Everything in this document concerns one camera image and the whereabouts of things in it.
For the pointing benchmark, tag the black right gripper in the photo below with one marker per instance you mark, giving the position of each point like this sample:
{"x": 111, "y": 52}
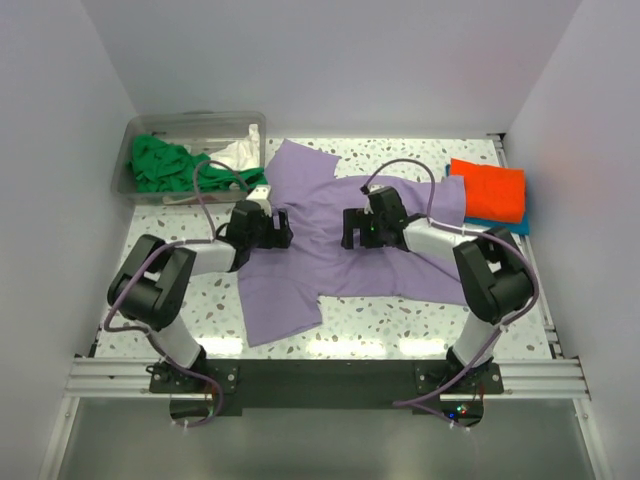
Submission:
{"x": 357, "y": 219}

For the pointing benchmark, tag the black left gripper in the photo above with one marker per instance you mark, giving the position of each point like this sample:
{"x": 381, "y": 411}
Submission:
{"x": 277, "y": 238}

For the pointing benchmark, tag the purple t shirt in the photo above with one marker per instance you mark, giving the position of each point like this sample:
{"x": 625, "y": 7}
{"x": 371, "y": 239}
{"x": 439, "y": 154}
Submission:
{"x": 279, "y": 288}

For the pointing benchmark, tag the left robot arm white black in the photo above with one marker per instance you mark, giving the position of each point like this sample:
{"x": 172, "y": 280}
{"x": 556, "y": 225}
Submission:
{"x": 147, "y": 292}

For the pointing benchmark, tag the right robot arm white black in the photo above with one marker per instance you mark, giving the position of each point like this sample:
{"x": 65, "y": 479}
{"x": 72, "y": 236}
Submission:
{"x": 497, "y": 281}

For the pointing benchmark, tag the white t shirt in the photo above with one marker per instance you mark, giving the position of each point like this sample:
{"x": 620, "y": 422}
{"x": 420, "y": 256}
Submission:
{"x": 244, "y": 154}

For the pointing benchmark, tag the clear plastic bin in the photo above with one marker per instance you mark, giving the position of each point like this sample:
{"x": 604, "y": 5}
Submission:
{"x": 199, "y": 133}

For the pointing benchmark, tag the green t shirt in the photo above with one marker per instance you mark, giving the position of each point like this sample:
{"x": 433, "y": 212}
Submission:
{"x": 161, "y": 167}

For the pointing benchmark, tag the orange folded t shirt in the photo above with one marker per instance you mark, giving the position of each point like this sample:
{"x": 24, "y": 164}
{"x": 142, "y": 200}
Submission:
{"x": 495, "y": 190}

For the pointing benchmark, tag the teal folded t shirt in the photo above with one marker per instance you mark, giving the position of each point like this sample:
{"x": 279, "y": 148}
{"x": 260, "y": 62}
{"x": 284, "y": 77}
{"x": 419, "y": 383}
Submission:
{"x": 510, "y": 226}

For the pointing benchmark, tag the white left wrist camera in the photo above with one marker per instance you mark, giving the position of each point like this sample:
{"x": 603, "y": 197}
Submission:
{"x": 260, "y": 194}

